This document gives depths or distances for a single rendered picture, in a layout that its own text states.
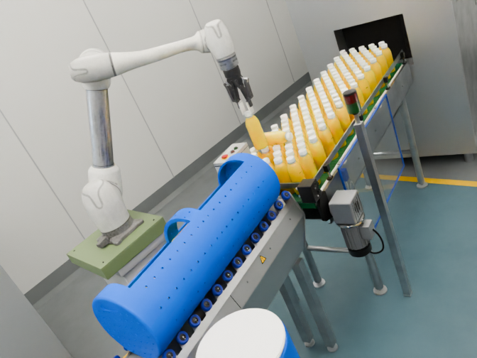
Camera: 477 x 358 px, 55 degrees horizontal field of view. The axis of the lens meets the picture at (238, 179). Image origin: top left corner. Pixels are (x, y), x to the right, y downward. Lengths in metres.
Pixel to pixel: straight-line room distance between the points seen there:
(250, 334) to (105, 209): 1.00
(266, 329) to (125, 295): 0.45
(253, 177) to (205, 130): 3.43
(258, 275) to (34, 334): 1.74
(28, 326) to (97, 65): 1.78
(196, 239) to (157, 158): 3.32
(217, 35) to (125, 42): 2.82
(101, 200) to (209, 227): 0.64
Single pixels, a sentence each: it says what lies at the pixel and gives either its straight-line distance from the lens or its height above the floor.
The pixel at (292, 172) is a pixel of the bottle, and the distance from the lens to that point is 2.14.
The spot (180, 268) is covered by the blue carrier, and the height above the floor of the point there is 1.17.
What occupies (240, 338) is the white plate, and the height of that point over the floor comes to 1.04.
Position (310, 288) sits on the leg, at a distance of 2.37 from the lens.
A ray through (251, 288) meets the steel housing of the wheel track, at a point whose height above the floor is 0.85.
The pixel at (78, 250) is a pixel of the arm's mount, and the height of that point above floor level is 1.06.
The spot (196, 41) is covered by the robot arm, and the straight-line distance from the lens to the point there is 2.22.
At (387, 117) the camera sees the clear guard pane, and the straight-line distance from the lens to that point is 2.87.
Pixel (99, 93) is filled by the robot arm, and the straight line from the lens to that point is 2.23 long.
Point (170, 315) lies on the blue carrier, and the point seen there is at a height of 1.10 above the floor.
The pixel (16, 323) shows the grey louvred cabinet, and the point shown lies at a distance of 3.18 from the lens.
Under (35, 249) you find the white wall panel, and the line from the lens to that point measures 4.47.
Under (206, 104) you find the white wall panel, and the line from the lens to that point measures 5.32.
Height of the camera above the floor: 2.00
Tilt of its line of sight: 25 degrees down
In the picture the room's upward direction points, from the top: 24 degrees counter-clockwise
